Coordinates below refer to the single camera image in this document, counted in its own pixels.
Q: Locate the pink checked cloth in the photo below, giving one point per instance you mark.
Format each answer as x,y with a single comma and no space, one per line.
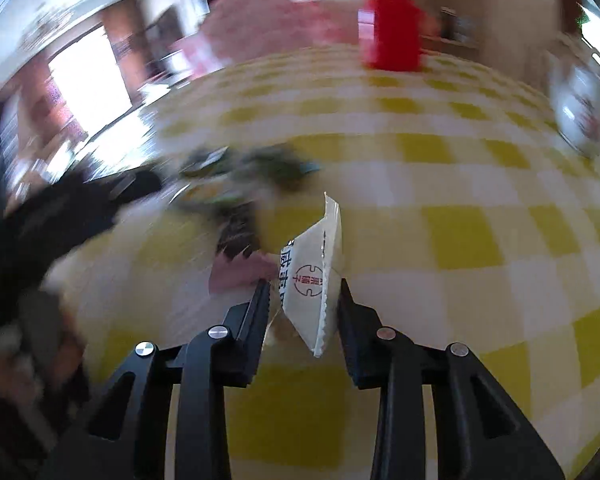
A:
280,25

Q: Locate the pink brown snack packet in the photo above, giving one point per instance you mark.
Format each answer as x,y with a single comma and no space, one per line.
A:
240,272

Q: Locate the green snack packet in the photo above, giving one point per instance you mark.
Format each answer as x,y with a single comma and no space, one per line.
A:
275,166

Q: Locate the red thermos flask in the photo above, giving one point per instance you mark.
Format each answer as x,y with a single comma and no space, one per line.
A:
390,25

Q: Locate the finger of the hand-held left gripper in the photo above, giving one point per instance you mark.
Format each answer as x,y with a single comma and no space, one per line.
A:
135,185

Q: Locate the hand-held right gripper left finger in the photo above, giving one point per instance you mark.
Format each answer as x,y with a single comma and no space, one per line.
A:
252,330

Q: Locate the white packet with blue print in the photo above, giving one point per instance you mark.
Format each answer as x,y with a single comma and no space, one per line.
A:
315,270

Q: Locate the yellow checked tablecloth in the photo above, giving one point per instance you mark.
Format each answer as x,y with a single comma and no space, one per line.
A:
455,195

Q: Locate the white floral teapot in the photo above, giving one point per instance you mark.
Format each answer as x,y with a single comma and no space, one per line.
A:
580,105

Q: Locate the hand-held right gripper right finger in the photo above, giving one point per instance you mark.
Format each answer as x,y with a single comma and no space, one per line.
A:
352,330

